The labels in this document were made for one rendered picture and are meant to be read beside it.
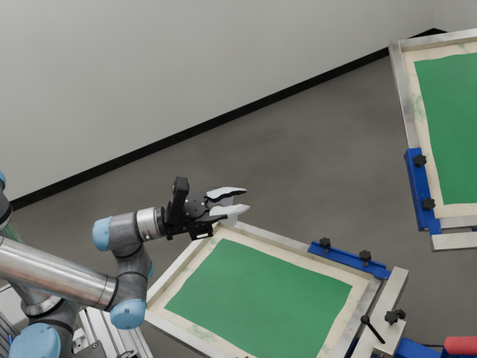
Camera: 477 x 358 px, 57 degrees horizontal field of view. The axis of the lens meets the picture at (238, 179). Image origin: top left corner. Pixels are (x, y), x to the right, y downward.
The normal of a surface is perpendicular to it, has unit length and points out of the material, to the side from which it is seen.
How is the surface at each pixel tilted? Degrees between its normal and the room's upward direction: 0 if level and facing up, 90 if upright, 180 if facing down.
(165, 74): 90
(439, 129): 32
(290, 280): 0
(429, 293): 0
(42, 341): 7
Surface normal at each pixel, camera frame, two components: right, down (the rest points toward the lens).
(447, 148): -0.20, -0.33
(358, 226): -0.19, -0.77
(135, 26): 0.43, 0.49
